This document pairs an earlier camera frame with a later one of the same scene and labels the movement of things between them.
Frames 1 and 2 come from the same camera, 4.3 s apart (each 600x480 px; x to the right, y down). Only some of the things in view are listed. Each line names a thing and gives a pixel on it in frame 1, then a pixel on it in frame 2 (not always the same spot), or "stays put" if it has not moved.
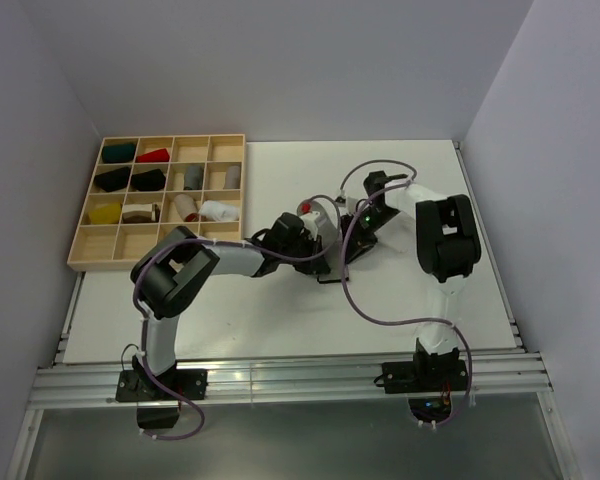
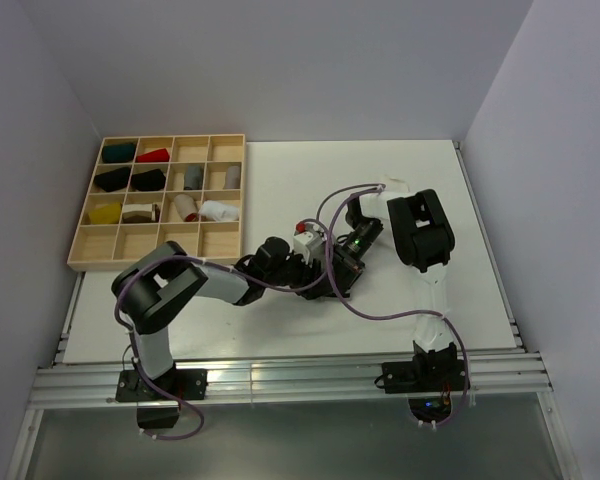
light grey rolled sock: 233,177 stays put
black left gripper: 314,265 -> 311,283
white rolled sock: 213,210 stays put
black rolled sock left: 113,179 stays put
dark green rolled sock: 118,153 stays put
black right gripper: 358,242 -> 348,269
